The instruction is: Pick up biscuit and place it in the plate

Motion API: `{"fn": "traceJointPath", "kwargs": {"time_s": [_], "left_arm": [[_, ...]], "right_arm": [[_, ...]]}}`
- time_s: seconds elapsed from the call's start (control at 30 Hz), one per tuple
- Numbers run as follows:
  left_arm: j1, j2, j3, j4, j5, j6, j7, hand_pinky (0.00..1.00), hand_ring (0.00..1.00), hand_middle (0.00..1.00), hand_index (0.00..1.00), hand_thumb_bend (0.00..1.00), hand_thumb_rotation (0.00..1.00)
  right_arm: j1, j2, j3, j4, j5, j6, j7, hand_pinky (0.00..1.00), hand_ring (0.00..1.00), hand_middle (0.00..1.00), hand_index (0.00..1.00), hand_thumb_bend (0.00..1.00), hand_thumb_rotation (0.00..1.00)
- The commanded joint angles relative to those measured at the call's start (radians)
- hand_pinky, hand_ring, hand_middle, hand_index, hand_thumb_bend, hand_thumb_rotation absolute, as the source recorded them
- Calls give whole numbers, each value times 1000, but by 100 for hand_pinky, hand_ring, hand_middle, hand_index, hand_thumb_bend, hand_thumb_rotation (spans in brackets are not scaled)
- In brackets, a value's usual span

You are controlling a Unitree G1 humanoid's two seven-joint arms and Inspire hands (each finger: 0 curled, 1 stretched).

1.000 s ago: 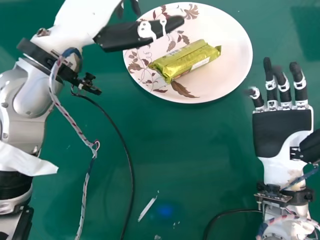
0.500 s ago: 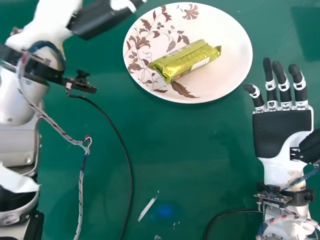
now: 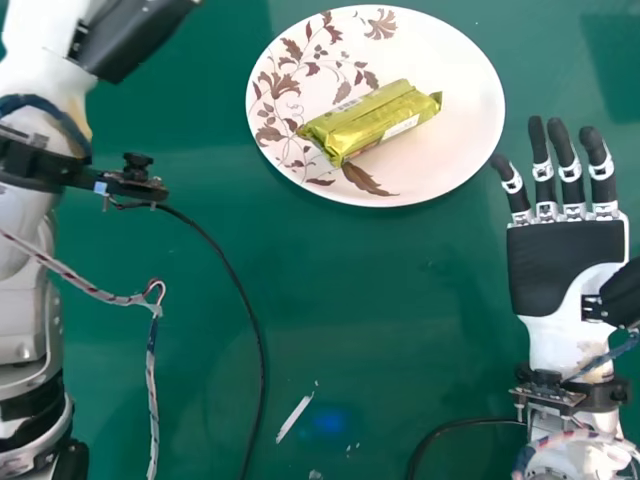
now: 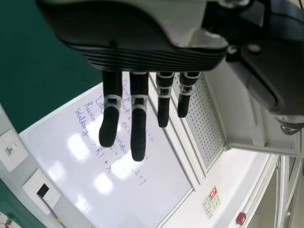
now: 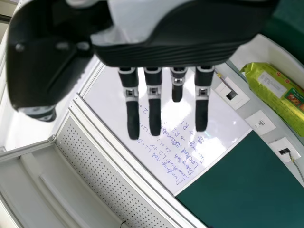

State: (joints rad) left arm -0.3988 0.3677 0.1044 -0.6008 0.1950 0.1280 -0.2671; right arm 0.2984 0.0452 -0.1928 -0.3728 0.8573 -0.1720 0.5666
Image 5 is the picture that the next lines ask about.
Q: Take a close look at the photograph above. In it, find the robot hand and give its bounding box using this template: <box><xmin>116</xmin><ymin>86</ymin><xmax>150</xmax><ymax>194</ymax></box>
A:
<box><xmin>6</xmin><ymin>0</ymin><xmax>279</xmax><ymax>140</ymax></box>

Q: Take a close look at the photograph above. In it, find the yellow-green biscuit packet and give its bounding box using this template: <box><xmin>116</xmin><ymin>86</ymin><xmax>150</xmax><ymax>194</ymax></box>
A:
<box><xmin>239</xmin><ymin>62</ymin><xmax>304</xmax><ymax>138</ymax></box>

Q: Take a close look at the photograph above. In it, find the white socket strip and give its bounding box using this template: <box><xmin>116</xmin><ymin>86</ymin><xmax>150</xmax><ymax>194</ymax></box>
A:
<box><xmin>212</xmin><ymin>59</ymin><xmax>304</xmax><ymax>188</ymax></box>

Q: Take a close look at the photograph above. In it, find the perforated white cable duct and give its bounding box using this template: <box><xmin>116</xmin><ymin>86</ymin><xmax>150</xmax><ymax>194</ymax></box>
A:
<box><xmin>53</xmin><ymin>114</ymin><xmax>193</xmax><ymax>228</ymax></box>

